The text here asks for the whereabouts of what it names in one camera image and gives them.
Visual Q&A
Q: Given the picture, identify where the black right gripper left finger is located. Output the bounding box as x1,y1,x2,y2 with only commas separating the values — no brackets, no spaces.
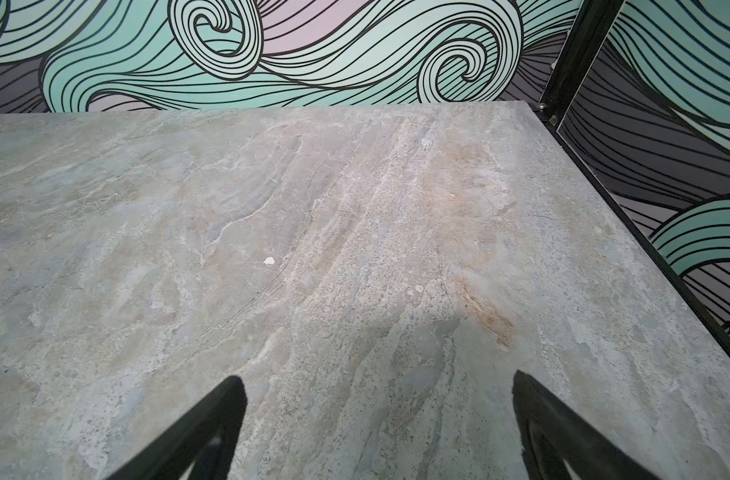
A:
110,376,248,479

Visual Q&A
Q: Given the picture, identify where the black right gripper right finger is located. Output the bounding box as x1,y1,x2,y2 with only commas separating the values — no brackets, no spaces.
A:
512,370,657,479

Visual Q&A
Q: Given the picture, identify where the black corner frame post right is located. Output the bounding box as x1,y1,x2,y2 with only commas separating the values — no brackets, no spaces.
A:
535,0,625,131

